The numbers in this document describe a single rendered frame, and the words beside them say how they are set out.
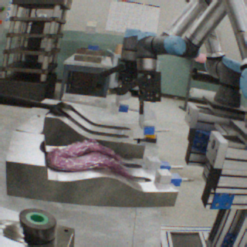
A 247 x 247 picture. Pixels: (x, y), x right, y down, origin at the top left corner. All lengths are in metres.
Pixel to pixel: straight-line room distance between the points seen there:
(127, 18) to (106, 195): 6.86
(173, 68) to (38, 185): 7.06
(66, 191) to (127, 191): 0.17
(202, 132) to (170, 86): 6.36
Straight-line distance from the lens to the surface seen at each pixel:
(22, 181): 0.89
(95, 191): 0.91
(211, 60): 1.67
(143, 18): 7.68
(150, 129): 1.26
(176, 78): 7.86
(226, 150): 1.07
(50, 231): 0.62
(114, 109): 1.54
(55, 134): 1.26
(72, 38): 7.65
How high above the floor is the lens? 1.25
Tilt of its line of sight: 14 degrees down
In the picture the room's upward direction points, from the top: 9 degrees clockwise
